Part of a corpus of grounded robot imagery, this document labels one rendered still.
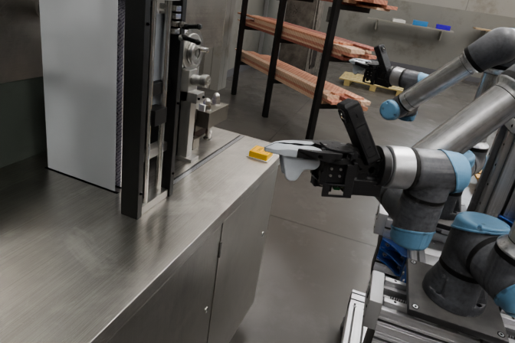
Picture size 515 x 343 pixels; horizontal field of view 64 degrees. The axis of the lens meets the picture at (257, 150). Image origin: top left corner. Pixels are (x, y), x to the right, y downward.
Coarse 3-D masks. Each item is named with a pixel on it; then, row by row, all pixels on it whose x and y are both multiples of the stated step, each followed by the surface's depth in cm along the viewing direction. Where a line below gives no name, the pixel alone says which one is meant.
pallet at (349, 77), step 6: (348, 72) 812; (342, 78) 743; (348, 78) 750; (354, 78) 759; (360, 78) 768; (348, 84) 743; (366, 84) 732; (372, 90) 732; (396, 90) 718; (402, 90) 717
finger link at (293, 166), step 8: (280, 144) 67; (288, 144) 68; (272, 152) 67; (280, 152) 66; (288, 152) 66; (296, 152) 66; (288, 160) 67; (296, 160) 67; (304, 160) 67; (312, 160) 67; (288, 168) 67; (296, 168) 67; (304, 168) 67; (312, 168) 68; (288, 176) 68; (296, 176) 68
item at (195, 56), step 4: (192, 44) 126; (200, 44) 129; (188, 48) 126; (192, 48) 126; (196, 48) 128; (188, 52) 126; (192, 52) 126; (196, 52) 128; (200, 52) 131; (188, 56) 127; (192, 56) 127; (196, 56) 129; (200, 56) 131; (188, 60) 128; (192, 60) 128; (196, 60) 130; (200, 60) 132; (196, 64) 131
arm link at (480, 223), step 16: (464, 224) 95; (480, 224) 93; (496, 224) 94; (448, 240) 100; (464, 240) 94; (480, 240) 91; (496, 240) 90; (448, 256) 99; (464, 256) 93; (464, 272) 96
